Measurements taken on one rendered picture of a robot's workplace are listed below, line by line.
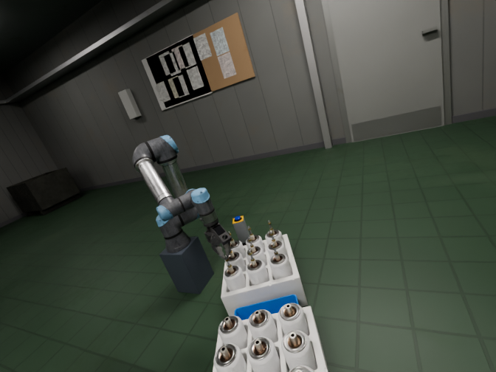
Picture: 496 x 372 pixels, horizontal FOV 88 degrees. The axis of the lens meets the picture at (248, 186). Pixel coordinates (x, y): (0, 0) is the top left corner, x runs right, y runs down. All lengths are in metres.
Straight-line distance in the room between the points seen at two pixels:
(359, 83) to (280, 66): 1.02
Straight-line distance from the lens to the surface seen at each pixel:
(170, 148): 1.45
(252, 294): 1.32
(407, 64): 3.59
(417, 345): 1.27
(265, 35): 3.83
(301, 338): 0.98
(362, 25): 3.57
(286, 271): 1.29
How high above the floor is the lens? 1.02
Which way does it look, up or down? 19 degrees down
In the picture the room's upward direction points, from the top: 18 degrees counter-clockwise
